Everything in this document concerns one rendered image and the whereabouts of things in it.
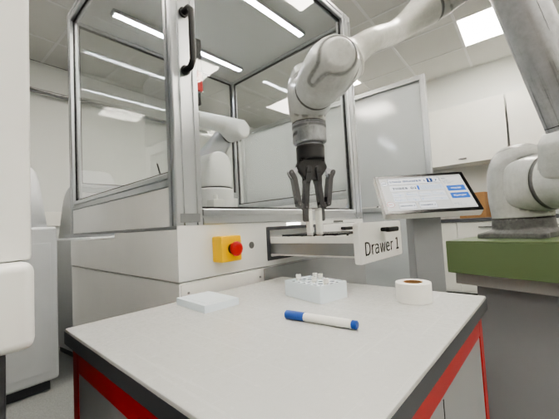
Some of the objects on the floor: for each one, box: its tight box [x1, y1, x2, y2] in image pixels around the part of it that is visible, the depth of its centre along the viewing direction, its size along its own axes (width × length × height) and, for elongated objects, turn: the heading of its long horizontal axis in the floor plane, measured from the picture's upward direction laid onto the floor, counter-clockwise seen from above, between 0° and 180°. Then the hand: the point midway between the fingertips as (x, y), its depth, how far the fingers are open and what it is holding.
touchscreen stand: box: [406, 217, 447, 293], centre depth 176 cm, size 50×45×102 cm
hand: (314, 222), depth 81 cm, fingers closed
